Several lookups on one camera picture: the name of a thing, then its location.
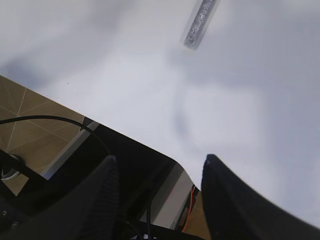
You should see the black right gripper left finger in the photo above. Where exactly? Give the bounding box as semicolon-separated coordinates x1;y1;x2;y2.
0;155;120;240

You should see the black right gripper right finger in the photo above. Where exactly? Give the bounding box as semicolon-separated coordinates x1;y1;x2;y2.
201;154;320;240

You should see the silver glitter pen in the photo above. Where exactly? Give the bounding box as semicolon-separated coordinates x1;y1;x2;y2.
183;0;220;50

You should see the black table frame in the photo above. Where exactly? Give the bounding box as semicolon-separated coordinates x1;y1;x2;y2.
0;125;194;240

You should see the black cable under table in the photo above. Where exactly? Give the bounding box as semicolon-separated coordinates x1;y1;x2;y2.
0;114;112;157

